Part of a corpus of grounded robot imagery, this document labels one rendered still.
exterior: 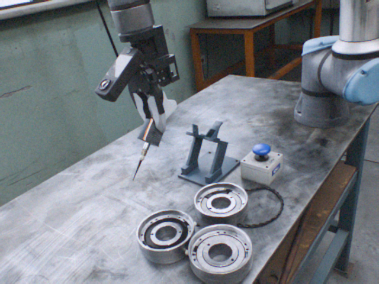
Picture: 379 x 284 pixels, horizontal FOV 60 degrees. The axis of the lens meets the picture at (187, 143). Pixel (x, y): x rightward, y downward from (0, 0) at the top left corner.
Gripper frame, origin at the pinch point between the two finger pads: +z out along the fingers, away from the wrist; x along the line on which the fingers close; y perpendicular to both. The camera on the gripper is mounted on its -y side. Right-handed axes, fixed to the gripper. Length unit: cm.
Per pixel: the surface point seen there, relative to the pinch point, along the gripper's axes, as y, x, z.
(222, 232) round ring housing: -7.3, -22.5, 12.8
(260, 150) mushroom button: 13.7, -17.0, 9.1
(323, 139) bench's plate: 36.6, -20.4, 17.6
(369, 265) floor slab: 73, -24, 100
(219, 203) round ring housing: 0.0, -15.5, 14.5
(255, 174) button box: 11.4, -16.7, 14.0
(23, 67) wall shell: 25, 146, 4
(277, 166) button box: 15.8, -19.6, 13.8
